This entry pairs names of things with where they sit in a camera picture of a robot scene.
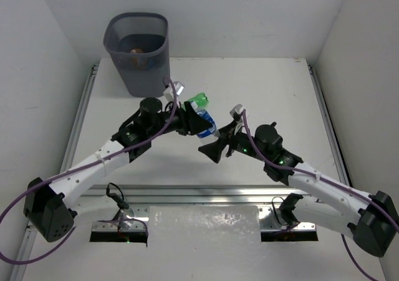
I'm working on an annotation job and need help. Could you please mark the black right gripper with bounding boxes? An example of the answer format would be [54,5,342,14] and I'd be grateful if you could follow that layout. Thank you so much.
[199,119,269,163]

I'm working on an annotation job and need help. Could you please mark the orange juice bottle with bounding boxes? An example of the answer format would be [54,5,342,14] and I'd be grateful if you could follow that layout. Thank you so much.
[130,48,147,70]

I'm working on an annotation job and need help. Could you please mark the small bottle light blue label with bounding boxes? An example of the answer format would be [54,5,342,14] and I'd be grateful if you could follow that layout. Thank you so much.
[147,58,158,70]

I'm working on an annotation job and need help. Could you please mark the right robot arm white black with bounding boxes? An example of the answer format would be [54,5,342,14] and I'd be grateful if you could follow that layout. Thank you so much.
[198,121,398,257]

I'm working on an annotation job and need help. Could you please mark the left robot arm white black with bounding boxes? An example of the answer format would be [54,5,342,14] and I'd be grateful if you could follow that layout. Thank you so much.
[23,98,214,242]

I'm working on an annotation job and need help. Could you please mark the grey mesh waste bin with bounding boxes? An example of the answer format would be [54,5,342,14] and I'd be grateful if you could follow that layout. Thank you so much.
[103,12,170,98]

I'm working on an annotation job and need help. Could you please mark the green plastic bottle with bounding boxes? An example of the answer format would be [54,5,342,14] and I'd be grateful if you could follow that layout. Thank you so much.
[188,92,209,109]

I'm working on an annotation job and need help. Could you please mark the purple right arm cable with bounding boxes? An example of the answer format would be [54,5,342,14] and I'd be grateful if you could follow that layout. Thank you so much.
[238,110,399,281]

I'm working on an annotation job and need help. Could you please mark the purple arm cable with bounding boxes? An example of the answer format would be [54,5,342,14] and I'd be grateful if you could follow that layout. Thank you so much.
[0,77,185,265]
[238,110,399,281]

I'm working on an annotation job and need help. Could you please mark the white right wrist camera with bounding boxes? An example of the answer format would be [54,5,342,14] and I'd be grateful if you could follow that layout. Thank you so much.
[229,103,244,121]

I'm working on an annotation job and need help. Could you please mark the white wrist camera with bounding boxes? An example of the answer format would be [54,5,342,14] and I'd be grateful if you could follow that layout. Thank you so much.
[163,82,185,101]
[229,103,244,121]

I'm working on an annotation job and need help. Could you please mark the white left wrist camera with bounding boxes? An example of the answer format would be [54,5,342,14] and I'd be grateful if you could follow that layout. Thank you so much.
[163,82,185,101]

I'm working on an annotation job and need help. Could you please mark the aluminium front rail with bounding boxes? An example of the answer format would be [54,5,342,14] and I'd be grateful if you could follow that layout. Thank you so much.
[84,184,325,204]

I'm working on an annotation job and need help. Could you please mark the aluminium rail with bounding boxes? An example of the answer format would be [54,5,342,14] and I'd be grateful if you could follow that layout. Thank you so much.
[307,64,352,186]
[9,62,100,281]
[84,184,325,204]

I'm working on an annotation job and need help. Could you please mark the aluminium right side rail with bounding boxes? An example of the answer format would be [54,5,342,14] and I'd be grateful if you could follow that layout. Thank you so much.
[307,64,352,186]

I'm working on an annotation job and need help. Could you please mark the aluminium left side rail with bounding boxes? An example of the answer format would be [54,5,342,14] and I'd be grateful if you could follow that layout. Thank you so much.
[9,62,100,281]

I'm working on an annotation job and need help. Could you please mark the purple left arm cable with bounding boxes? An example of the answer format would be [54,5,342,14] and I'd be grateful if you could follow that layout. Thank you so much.
[0,77,185,265]

